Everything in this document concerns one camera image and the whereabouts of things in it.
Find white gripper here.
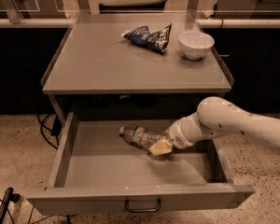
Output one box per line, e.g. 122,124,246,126
148,118,193,156

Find clear plastic water bottle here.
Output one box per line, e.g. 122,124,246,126
119,126,162,150

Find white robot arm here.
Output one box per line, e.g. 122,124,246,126
148,97,280,156

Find open grey top drawer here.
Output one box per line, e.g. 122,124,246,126
26,113,254,215

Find white ceramic bowl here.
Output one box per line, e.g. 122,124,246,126
179,31,215,60

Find blue crumpled chip bag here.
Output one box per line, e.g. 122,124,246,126
121,24,172,54

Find dark chair back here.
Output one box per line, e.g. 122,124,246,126
99,0,168,14

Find black drawer handle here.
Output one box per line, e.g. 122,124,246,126
125,198,161,213

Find black floor cables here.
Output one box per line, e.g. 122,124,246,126
36,112,61,150

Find white horizontal rail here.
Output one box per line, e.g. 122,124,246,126
0,19,280,29

